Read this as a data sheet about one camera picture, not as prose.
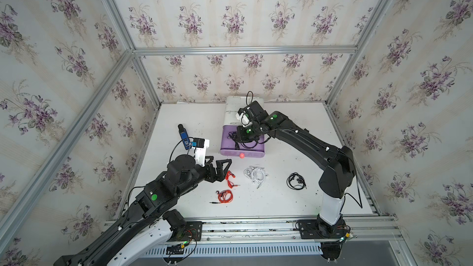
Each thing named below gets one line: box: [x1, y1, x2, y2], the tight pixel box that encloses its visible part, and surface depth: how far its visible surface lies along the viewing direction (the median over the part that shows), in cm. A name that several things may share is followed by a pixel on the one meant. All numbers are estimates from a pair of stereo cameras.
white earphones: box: [243, 165, 269, 190], surface depth 90 cm
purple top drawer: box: [219, 124, 265, 158], surface depth 84 cm
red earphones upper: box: [225, 169, 241, 189], surface depth 88 cm
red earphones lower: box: [208, 189, 234, 204], surface depth 84 cm
